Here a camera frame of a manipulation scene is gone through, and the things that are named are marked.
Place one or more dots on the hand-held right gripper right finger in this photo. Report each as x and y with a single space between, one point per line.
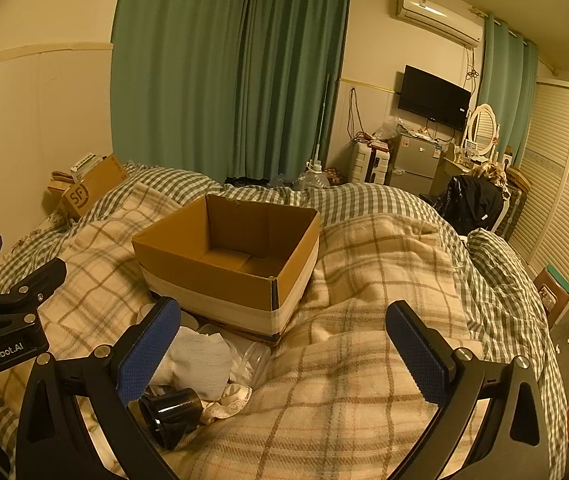
414 355

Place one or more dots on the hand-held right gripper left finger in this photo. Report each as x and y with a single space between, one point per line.
144 355

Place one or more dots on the white cloth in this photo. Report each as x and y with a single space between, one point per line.
199 360

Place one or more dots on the black plastic cup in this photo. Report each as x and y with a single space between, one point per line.
174 407

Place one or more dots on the cardboard box white tape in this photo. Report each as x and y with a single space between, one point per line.
224 225

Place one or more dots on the beige plaid blanket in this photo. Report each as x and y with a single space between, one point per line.
364 425

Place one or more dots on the cream lace cloth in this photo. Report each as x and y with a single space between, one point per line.
229 396

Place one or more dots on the clear plastic packaging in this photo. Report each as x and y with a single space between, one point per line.
249 360

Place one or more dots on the printed cardboard box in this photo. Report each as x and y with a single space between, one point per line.
94 187

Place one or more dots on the green checked pillow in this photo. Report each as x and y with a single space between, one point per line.
504 270

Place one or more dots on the small white box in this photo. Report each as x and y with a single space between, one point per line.
87 164

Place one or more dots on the brown bin green lid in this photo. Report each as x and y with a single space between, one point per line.
554 285

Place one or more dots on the black jacket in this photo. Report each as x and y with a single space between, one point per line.
472 202

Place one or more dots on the silver small fridge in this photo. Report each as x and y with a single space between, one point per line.
414 162

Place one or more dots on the white dressing table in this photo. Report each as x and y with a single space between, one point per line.
457 165

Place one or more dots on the white suitcase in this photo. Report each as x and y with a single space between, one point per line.
368 162

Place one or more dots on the clear water jug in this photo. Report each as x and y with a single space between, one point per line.
314 177

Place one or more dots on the clear plastic bag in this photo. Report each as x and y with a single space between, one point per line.
389 129

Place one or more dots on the white louvered wardrobe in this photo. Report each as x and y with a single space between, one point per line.
564 175

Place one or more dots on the white oval mirror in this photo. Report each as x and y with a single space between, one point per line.
482 127

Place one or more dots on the white pole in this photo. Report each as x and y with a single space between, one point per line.
322 120

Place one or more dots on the wide green curtain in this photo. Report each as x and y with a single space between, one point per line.
189 70

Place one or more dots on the narrow green curtain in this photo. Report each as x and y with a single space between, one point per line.
507 85

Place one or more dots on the white air conditioner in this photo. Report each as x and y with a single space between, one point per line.
434 15

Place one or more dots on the black wall television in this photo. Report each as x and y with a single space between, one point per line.
432 96

